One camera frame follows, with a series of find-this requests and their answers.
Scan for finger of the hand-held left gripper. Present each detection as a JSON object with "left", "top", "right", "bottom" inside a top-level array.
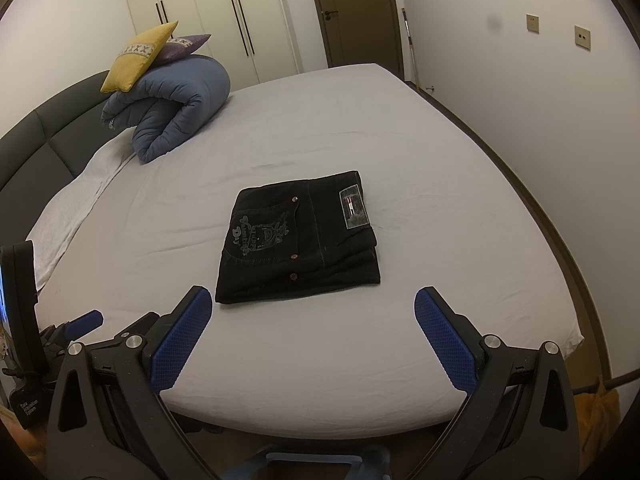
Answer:
[{"left": 62, "top": 310, "right": 104, "bottom": 342}]

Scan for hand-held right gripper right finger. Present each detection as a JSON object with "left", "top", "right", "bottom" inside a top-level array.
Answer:
[{"left": 414, "top": 286, "right": 583, "bottom": 480}]

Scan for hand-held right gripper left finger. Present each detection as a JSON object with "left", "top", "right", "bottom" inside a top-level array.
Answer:
[{"left": 45, "top": 286, "right": 221, "bottom": 480}]

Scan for black denim pants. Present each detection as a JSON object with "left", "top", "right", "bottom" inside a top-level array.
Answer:
[{"left": 215, "top": 170, "right": 382, "bottom": 306}]

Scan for white towel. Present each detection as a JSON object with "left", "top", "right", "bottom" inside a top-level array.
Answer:
[{"left": 25, "top": 127, "right": 138, "bottom": 296}]

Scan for yellow bag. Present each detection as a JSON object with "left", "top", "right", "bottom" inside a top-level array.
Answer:
[{"left": 577, "top": 377, "right": 621, "bottom": 434}]

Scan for grey padded headboard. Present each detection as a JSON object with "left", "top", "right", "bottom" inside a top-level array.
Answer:
[{"left": 0, "top": 67, "right": 138, "bottom": 211}]

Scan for bed with white sheet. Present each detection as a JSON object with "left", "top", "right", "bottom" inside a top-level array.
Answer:
[{"left": 25, "top": 62, "right": 586, "bottom": 433}]

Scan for blue-grey quilted duvet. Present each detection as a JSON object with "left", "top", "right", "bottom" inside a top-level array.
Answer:
[{"left": 101, "top": 52, "right": 232, "bottom": 164}]

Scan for yellow cushion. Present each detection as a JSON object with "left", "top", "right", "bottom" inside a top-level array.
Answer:
[{"left": 100, "top": 21, "right": 180, "bottom": 94}]

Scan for purple cushion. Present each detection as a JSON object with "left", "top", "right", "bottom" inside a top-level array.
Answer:
[{"left": 157, "top": 33, "right": 212, "bottom": 66}]

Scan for grey broom stick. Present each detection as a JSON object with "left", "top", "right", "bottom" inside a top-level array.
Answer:
[{"left": 401, "top": 7, "right": 419, "bottom": 84}]

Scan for white wardrobe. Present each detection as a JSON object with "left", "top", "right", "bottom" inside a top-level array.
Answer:
[{"left": 122, "top": 0, "right": 331, "bottom": 93}]

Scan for brown wooden door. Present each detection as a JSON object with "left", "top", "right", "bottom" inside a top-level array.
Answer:
[{"left": 306, "top": 0, "right": 406, "bottom": 81}]

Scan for dark brown bed frame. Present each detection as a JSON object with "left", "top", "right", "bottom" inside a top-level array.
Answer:
[{"left": 395, "top": 72, "right": 623, "bottom": 396}]

